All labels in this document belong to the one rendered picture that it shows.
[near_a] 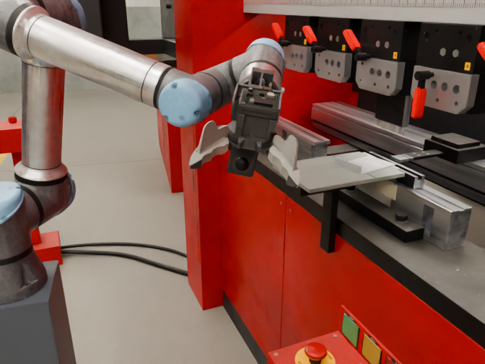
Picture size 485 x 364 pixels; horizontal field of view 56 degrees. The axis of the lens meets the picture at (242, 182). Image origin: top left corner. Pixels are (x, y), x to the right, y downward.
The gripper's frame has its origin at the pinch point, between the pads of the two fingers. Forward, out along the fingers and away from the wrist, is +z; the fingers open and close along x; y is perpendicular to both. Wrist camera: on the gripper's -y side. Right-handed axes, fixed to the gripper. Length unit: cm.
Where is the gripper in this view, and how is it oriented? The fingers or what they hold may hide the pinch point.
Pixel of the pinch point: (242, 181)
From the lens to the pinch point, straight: 62.6
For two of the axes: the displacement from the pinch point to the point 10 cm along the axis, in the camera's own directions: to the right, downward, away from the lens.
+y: 1.3, -7.3, -6.7
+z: -1.2, 6.6, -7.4
